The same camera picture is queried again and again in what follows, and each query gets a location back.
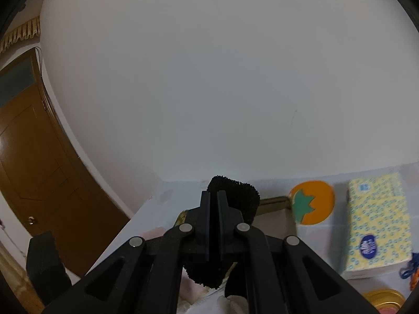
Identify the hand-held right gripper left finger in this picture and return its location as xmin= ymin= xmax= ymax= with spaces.
xmin=41 ymin=190 xmax=212 ymax=314

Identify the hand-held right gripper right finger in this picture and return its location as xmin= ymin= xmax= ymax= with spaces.
xmin=216 ymin=190 xmax=380 ymax=314

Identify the black towel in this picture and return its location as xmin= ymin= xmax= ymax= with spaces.
xmin=183 ymin=176 xmax=261 ymax=290

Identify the pink crumpled cloth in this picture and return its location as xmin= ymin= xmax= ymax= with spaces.
xmin=179 ymin=266 xmax=203 ymax=301

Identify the orange persimmon coaster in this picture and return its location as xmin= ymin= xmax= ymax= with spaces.
xmin=288 ymin=181 xmax=335 ymax=226

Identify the white floral table cover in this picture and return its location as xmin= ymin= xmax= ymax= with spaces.
xmin=82 ymin=164 xmax=419 ymax=314

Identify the brown wooden door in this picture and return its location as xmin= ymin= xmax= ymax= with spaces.
xmin=0 ymin=47 xmax=131 ymax=278

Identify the yellow floral tissue pack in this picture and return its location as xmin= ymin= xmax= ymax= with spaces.
xmin=340 ymin=172 xmax=414 ymax=280

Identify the round gold tin pink label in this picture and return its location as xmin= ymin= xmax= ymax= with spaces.
xmin=363 ymin=289 xmax=406 ymax=314

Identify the yellow fringed curtain valance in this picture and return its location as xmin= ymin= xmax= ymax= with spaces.
xmin=0 ymin=17 xmax=40 ymax=53

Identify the blue yarn cord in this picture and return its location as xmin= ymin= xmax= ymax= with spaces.
xmin=400 ymin=252 xmax=419 ymax=279

